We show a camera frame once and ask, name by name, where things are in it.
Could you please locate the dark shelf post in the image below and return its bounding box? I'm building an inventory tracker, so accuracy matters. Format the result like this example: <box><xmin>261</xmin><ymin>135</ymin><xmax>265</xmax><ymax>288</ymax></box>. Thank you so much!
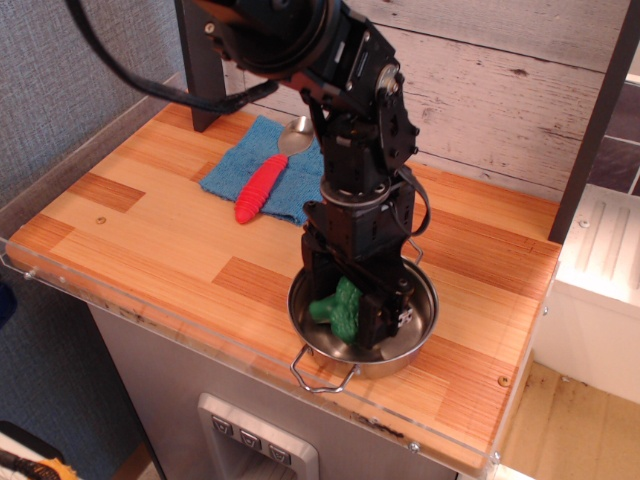
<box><xmin>174</xmin><ymin>0</ymin><xmax>226</xmax><ymax>102</ymax></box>
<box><xmin>548</xmin><ymin>0</ymin><xmax>639</xmax><ymax>244</ymax></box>

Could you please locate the dark left shelf post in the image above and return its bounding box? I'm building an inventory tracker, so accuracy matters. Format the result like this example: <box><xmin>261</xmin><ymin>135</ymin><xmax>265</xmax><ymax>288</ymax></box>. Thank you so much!
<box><xmin>174</xmin><ymin>0</ymin><xmax>226</xmax><ymax>102</ymax></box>

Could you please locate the green toy broccoli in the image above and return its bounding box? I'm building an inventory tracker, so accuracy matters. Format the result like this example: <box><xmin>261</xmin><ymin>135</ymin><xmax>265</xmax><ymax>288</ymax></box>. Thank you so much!
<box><xmin>309</xmin><ymin>276</ymin><xmax>362</xmax><ymax>345</ymax></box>

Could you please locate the dark right shelf post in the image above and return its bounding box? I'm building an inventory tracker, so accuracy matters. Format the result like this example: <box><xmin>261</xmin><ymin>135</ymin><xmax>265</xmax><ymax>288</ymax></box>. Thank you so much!
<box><xmin>548</xmin><ymin>0</ymin><xmax>639</xmax><ymax>244</ymax></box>

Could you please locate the silver two-handled pot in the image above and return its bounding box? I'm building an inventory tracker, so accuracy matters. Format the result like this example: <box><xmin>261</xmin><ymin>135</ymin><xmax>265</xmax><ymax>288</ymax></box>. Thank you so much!
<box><xmin>287</xmin><ymin>241</ymin><xmax>439</xmax><ymax>393</ymax></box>

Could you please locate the yellow object at bottom left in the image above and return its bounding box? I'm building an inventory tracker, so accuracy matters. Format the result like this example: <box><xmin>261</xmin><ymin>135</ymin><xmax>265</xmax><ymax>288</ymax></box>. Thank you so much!
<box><xmin>0</xmin><ymin>448</ymin><xmax>79</xmax><ymax>480</ymax></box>

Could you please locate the clear acrylic edge guard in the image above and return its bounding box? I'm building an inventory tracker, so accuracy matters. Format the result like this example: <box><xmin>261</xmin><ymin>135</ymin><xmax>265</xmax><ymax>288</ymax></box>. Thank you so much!
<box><xmin>7</xmin><ymin>231</ymin><xmax>560</xmax><ymax>478</ymax></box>

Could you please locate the grey toy fridge cabinet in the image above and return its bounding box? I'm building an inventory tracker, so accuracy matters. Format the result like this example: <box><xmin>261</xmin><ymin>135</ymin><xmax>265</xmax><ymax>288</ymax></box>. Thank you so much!
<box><xmin>90</xmin><ymin>307</ymin><xmax>457</xmax><ymax>479</ymax></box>

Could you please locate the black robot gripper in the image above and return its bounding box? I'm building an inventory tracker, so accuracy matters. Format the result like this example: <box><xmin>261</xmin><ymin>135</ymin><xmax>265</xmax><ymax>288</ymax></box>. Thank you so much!
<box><xmin>302</xmin><ymin>187</ymin><xmax>415</xmax><ymax>349</ymax></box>

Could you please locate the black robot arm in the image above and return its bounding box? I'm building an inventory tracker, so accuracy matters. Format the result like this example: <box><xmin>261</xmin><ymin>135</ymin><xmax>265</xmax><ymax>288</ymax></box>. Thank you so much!
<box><xmin>202</xmin><ymin>1</ymin><xmax>425</xmax><ymax>348</ymax></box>

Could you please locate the red-handled metal spoon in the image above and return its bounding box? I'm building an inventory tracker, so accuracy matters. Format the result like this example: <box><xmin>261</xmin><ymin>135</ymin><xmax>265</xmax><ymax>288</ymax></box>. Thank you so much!
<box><xmin>235</xmin><ymin>116</ymin><xmax>314</xmax><ymax>224</ymax></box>

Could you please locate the silver dispenser panel with buttons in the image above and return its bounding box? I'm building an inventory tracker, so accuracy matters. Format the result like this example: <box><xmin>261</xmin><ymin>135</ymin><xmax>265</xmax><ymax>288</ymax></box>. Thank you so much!
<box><xmin>198</xmin><ymin>393</ymin><xmax>320</xmax><ymax>479</ymax></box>

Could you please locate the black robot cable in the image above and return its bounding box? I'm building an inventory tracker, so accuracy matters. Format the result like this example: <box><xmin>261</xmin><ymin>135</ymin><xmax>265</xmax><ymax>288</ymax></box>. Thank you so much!
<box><xmin>64</xmin><ymin>0</ymin><xmax>280</xmax><ymax>115</ymax></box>

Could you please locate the blue folded cloth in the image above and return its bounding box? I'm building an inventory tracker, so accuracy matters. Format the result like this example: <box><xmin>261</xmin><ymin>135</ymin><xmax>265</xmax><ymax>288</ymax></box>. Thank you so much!
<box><xmin>200</xmin><ymin>116</ymin><xmax>323</xmax><ymax>226</ymax></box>

